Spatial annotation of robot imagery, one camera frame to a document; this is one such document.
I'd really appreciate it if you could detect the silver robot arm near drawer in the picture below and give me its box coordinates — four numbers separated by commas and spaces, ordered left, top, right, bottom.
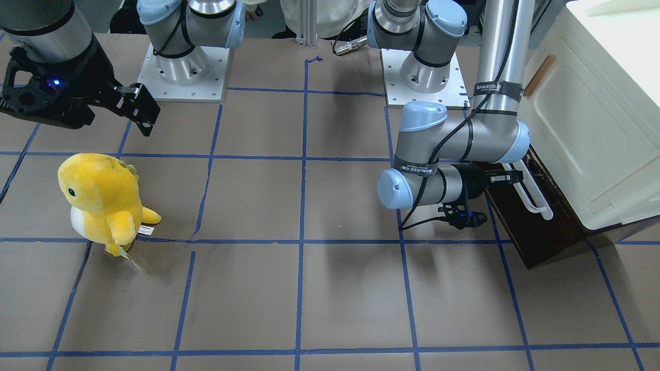
368, 1, 534, 209

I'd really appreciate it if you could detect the person in cream jacket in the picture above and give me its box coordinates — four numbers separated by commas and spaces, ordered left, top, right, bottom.
271, 1, 371, 41

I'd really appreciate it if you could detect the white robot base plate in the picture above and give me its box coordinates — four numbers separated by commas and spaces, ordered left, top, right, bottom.
138, 45, 232, 103

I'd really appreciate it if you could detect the black gripper body near drawer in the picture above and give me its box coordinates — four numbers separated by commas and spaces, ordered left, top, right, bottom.
456, 163, 495, 199

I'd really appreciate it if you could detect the wooden drawer with white handle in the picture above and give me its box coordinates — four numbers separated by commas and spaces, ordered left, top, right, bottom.
486, 147, 589, 268

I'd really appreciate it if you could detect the small wooden stick handle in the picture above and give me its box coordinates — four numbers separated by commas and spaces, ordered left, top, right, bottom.
523, 54, 556, 97

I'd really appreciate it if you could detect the silver robot arm near plush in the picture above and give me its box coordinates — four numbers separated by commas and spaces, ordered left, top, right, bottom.
2, 1, 246, 137

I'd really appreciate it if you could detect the cream white cabinet box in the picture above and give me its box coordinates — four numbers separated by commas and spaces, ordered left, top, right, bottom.
519, 1, 659, 230

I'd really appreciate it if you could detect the yellow plush dinosaur toy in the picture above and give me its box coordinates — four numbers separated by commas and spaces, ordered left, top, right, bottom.
57, 153, 162, 259

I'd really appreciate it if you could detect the aluminium frame post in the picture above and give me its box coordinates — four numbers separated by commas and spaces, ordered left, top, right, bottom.
295, 0, 318, 48

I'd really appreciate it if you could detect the second white robot base plate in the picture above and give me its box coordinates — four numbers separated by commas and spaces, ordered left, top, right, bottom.
381, 49, 471, 110

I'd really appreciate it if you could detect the black gripper body near plush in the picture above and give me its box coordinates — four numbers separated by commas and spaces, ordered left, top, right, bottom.
1, 36, 120, 129

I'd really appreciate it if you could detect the dark wooden cabinet base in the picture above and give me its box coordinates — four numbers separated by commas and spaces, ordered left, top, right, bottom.
523, 216, 659, 268

